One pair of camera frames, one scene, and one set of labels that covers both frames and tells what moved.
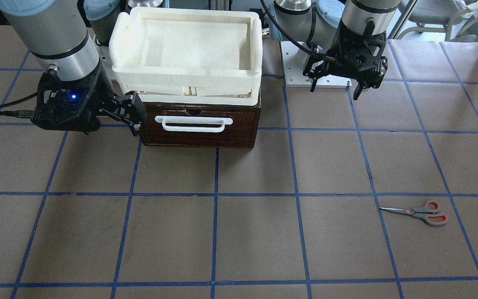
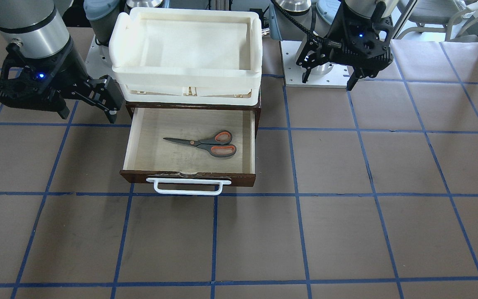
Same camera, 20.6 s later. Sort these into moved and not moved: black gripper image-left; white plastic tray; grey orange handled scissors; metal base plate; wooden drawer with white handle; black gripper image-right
Moved: black gripper image-left; grey orange handled scissors; black gripper image-right; wooden drawer with white handle
Not moved: metal base plate; white plastic tray
